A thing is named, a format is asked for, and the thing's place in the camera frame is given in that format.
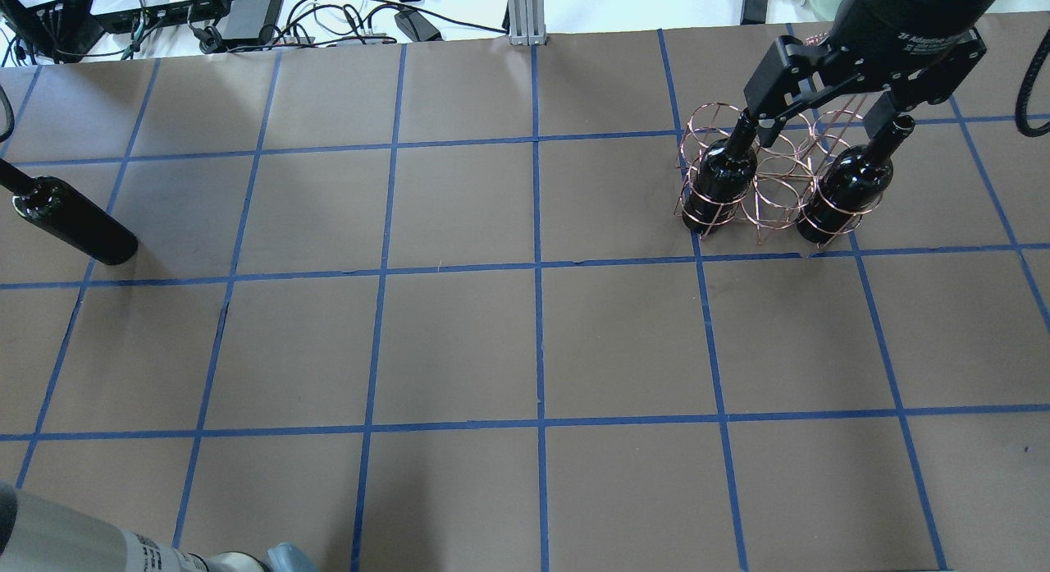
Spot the black power adapter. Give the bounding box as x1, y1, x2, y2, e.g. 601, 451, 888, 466
739, 0, 769, 25

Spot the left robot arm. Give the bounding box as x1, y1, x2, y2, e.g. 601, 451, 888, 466
1, 483, 317, 571

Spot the copper wire wine basket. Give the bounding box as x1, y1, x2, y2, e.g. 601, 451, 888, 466
676, 103, 885, 248

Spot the dark wine bottle in basket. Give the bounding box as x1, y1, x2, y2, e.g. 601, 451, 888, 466
683, 109, 758, 238

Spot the dark wine bottle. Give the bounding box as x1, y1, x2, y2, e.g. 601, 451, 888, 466
1, 160, 139, 266
683, 109, 758, 238

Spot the black power brick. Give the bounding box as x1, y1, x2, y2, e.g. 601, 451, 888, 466
221, 0, 284, 49

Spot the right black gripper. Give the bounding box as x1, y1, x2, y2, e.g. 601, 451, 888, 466
743, 0, 995, 147

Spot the aluminium frame post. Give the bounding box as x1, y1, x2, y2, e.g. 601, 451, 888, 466
507, 0, 549, 46

